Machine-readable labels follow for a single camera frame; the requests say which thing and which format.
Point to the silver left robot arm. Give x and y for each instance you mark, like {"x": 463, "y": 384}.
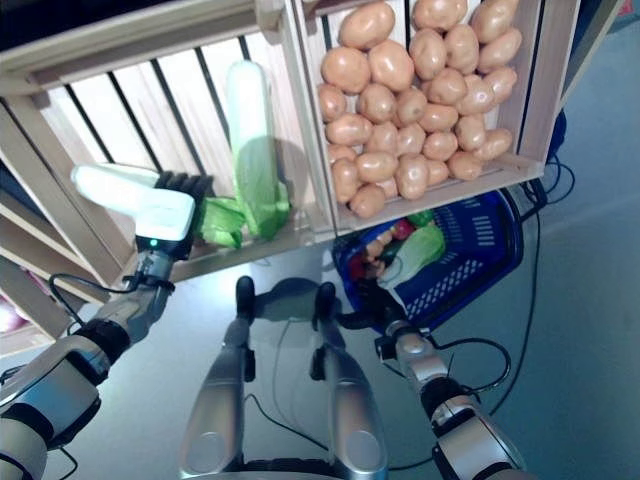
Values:
{"x": 50, "y": 385}

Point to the grey robot torso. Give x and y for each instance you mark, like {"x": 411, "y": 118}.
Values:
{"x": 300, "y": 472}

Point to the red yellow apple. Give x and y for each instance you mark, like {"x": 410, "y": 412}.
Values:
{"x": 402, "y": 230}

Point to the green bell pepper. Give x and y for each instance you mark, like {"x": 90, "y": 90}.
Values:
{"x": 422, "y": 218}

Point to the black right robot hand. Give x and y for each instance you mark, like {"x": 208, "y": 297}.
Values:
{"x": 377, "y": 317}

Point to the blue plastic shopping basket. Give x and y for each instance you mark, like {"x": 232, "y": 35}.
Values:
{"x": 492, "y": 235}

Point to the light wooden slatted crate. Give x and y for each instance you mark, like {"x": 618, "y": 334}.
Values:
{"x": 532, "y": 100}
{"x": 175, "y": 110}

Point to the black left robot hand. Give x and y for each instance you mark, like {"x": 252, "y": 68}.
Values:
{"x": 185, "y": 182}

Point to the wooden display shelf frame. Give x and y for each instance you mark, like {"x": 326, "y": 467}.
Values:
{"x": 585, "y": 45}

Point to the red tomato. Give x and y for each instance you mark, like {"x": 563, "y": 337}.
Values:
{"x": 357, "y": 267}

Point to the silver robot left leg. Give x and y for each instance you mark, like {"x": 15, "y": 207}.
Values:
{"x": 215, "y": 400}

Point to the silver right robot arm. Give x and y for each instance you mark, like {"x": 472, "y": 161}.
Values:
{"x": 465, "y": 430}

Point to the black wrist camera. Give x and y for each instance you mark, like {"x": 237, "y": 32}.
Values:
{"x": 386, "y": 347}

